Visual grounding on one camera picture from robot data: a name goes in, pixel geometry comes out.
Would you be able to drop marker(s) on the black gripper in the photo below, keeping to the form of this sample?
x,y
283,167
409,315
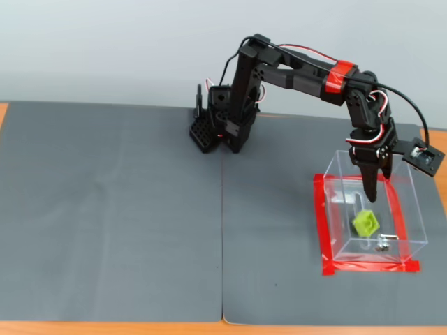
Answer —
x,y
367,153

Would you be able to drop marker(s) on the green lego block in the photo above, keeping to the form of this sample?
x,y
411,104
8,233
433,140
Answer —
x,y
365,223

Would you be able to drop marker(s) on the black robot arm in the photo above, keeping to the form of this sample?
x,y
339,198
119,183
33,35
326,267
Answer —
x,y
244,87

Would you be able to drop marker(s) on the transparent plastic box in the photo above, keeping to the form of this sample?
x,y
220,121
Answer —
x,y
412,209

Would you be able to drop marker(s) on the black perforated base block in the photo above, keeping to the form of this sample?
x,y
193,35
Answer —
x,y
202,136

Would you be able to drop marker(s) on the red tape strip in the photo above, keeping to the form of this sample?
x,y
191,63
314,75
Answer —
x,y
399,216
323,216
366,268

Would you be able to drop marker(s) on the silver metal latch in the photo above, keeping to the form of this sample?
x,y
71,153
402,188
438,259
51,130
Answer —
x,y
386,238

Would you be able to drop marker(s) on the red tape band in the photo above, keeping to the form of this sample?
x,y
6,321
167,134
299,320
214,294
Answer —
x,y
338,78

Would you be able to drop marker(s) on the grey foam mat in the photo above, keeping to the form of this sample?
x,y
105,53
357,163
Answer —
x,y
104,209

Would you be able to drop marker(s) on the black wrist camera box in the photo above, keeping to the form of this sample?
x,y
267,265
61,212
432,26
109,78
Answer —
x,y
424,155

